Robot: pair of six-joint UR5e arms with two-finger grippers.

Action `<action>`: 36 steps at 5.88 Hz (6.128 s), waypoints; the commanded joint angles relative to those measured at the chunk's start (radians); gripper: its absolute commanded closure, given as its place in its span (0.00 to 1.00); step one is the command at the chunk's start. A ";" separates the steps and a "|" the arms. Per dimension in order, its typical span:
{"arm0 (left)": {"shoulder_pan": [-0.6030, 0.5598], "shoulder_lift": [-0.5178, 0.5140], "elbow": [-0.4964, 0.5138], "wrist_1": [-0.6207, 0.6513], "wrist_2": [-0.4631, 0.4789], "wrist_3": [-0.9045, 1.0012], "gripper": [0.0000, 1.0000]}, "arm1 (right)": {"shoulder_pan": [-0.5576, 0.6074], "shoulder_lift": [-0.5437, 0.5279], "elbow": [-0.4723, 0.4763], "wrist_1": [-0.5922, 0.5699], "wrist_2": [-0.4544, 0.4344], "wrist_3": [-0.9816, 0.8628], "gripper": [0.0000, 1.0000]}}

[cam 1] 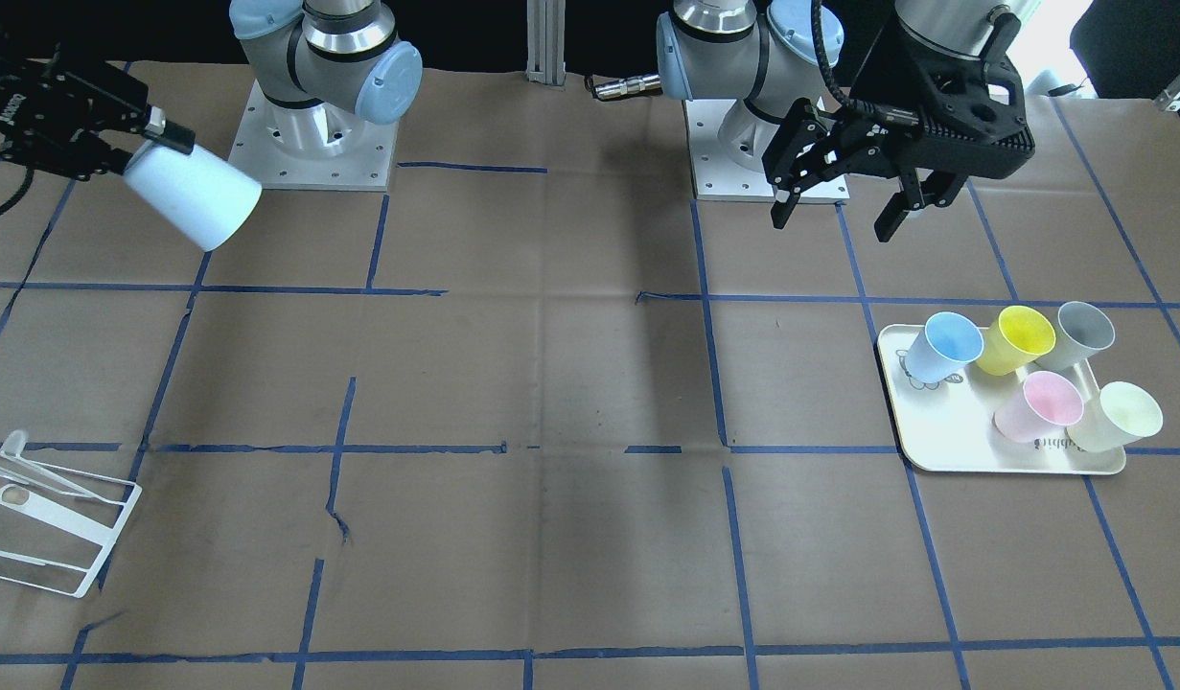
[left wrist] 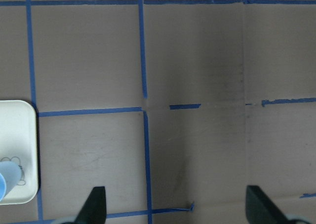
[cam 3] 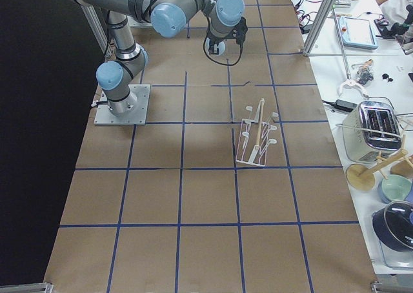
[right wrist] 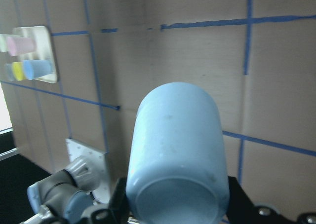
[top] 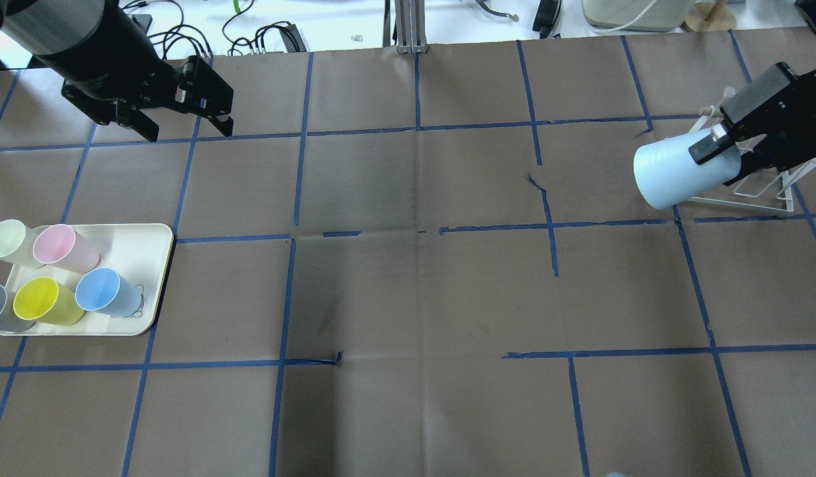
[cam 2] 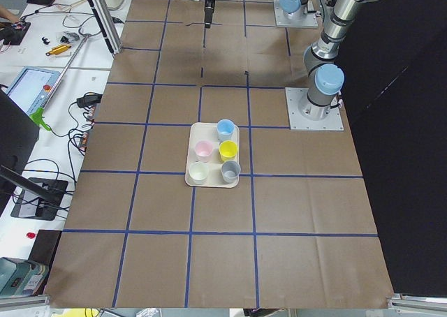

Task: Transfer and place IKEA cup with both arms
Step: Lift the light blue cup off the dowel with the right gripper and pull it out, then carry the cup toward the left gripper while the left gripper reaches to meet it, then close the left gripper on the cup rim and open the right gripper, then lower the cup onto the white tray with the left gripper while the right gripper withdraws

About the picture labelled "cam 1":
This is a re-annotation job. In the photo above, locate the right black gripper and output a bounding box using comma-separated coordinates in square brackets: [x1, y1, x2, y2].
[0, 53, 197, 182]

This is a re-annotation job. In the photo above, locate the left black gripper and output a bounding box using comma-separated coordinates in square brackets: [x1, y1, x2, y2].
[762, 38, 1035, 242]

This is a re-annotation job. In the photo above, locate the light blue plastic cup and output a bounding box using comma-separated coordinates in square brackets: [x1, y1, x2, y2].
[124, 143, 264, 252]

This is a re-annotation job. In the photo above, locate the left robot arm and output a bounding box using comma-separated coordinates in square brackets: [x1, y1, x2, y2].
[586, 1, 1037, 242]

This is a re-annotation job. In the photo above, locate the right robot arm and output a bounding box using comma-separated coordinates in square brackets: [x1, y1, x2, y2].
[0, 35, 196, 218]

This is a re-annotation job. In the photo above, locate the yellow plastic cup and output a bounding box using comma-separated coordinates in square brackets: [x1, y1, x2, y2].
[975, 305, 1055, 376]

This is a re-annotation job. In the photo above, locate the grey plastic cup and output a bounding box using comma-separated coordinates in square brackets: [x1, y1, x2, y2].
[1034, 301, 1116, 372]

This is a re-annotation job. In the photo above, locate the pink plastic cup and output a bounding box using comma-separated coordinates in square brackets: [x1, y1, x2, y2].
[992, 372, 1084, 443]

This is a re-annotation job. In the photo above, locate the pale green plastic cup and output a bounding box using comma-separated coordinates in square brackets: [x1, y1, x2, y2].
[1066, 381, 1165, 451]

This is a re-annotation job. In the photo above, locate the cream plastic tray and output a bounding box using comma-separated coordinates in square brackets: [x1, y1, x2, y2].
[877, 324, 1127, 475]

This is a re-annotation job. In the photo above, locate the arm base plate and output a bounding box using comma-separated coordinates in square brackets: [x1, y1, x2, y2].
[227, 83, 400, 193]
[683, 96, 851, 204]

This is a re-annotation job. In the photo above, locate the aluminium frame post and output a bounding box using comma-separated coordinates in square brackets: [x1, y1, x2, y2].
[524, 0, 568, 88]

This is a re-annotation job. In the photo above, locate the white wire cup rack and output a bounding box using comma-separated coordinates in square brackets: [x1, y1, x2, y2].
[0, 429, 143, 598]

